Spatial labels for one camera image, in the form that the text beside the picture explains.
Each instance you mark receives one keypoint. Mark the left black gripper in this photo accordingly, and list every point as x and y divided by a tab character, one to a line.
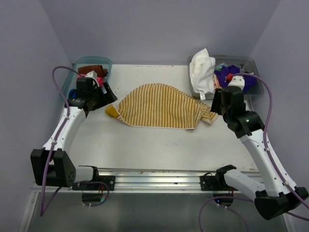
106	98

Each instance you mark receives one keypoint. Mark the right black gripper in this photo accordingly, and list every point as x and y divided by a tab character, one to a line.
216	107

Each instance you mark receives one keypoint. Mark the blue towel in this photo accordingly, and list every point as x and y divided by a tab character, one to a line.
72	93

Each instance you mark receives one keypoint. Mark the yellow white striped towel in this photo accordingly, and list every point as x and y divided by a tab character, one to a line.
161	106

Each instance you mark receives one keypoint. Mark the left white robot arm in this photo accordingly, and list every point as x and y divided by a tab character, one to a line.
51	164

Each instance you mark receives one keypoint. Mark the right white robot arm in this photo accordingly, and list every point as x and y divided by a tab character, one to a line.
278	194

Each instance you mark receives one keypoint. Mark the pink rolled towel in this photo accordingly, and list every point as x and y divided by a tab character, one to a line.
100	79

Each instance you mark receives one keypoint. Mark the peach patterned cloth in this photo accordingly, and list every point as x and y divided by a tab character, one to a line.
216	82

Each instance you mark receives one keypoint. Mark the brown rolled towel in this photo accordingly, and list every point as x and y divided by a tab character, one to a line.
98	69

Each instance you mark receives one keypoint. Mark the purple towel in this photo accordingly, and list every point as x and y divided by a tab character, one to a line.
223	75

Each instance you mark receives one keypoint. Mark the teal plastic tray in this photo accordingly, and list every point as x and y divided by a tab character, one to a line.
70	82

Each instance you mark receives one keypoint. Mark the grey plastic bin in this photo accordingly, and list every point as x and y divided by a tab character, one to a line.
245	63

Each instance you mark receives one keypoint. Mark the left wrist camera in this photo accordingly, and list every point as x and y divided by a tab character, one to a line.
93	75

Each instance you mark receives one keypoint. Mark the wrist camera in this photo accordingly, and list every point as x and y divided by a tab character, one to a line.
93	75
235	80

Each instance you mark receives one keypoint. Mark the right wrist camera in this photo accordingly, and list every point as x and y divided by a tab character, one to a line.
235	80

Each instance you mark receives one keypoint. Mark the aluminium mounting rail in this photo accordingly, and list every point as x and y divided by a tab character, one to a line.
161	181

